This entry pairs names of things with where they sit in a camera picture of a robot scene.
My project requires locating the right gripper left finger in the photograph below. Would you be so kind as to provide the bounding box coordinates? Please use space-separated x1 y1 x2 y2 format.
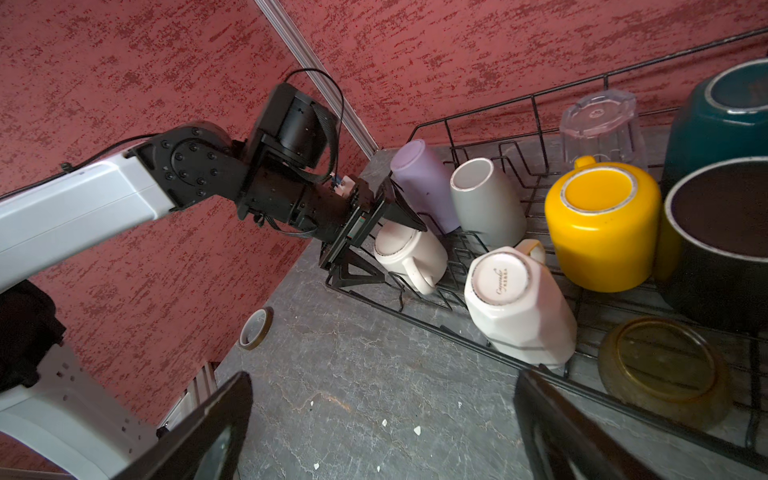
116 371 253 479

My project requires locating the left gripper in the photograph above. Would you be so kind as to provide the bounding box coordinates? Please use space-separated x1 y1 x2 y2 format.
236 83 427 288

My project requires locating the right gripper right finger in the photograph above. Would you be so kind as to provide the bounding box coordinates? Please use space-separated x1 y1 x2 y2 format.
513 369 659 479

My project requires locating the white mug red inside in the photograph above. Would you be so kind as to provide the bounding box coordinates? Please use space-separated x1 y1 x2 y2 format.
374 221 448 295

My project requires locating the lilac plastic cup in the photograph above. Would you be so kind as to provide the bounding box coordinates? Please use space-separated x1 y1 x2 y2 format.
390 139 460 234

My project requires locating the olive green glass cup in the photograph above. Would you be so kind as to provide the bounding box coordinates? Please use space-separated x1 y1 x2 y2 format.
598 317 733 431

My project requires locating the cream white mug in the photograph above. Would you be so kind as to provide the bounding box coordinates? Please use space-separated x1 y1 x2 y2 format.
450 157 527 250

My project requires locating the white ceramic mug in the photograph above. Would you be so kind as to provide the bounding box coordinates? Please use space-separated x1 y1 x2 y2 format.
464 239 577 367

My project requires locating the yellow mug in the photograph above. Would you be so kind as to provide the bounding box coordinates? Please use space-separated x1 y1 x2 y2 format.
545 156 661 293

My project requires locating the black mug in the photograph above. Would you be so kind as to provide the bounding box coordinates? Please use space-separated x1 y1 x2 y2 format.
653 157 767 333

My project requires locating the clear glass cup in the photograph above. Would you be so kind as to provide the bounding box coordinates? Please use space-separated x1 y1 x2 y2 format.
559 89 648 171

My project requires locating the dark green ceramic mug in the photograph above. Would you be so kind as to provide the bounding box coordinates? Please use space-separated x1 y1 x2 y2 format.
660 59 767 195

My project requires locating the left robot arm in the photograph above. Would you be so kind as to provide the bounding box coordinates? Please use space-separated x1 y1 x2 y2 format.
1 83 424 479

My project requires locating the tape roll ring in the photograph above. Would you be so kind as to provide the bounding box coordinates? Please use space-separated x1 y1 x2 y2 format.
238 306 275 352

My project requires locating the black wire dish rack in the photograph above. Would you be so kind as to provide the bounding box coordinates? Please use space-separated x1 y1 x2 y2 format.
325 27 767 473

